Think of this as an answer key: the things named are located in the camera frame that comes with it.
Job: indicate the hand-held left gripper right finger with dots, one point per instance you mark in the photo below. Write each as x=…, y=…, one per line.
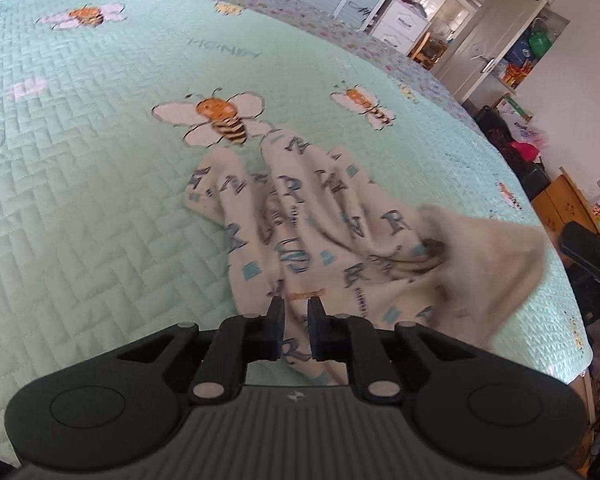
x=314, y=330

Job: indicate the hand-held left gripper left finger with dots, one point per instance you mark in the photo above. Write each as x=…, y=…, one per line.
x=279, y=330

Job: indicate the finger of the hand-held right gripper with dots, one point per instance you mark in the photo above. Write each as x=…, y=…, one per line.
x=590, y=252

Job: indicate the cream letter-print shirt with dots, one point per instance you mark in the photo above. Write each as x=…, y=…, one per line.
x=320, y=210

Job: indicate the red cloth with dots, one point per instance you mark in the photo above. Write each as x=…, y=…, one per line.
x=525, y=151

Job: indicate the white plastic bag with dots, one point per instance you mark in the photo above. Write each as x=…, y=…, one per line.
x=527, y=132

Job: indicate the green white carton box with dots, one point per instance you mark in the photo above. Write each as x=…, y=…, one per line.
x=517, y=107

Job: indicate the black chair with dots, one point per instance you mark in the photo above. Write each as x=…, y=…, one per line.
x=492, y=122

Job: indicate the orange packets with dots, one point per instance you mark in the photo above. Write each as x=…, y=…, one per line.
x=512, y=72

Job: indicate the blue bag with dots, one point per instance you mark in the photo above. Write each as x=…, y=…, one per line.
x=522, y=50

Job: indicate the green bag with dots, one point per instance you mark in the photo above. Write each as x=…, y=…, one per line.
x=540, y=42

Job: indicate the white door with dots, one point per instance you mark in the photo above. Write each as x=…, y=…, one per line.
x=485, y=35

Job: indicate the green bee-print quilt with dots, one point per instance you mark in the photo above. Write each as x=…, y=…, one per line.
x=105, y=160

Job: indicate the wooden chair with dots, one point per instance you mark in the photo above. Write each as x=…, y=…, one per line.
x=430, y=50

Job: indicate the white drawer cabinet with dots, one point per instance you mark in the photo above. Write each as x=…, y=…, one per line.
x=402, y=25

